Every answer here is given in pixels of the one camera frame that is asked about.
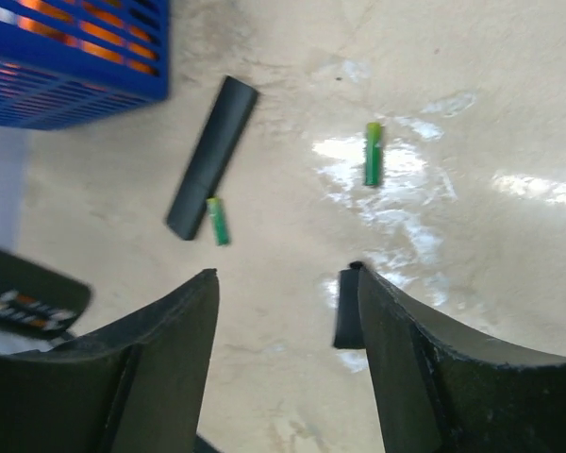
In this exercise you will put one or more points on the black battery cover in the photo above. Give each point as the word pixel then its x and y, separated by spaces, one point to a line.
pixel 348 330

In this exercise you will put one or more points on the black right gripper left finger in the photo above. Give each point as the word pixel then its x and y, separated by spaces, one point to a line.
pixel 135 385

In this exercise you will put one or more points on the green AAA battery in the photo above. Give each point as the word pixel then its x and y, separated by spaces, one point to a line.
pixel 217 217

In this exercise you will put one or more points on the blue plastic basket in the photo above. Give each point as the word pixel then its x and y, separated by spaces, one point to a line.
pixel 46 85

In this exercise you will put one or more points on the black remote control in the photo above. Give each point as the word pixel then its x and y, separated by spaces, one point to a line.
pixel 213 151
pixel 54 289

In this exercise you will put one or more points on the orange ball in basket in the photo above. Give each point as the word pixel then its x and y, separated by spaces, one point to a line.
pixel 127 33

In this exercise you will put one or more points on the green battery near centre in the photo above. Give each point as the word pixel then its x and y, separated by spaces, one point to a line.
pixel 373 154

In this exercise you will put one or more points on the loaded battery in remote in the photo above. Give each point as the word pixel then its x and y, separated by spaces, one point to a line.
pixel 12 299

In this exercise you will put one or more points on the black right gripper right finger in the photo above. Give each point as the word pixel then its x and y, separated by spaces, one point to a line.
pixel 442 386

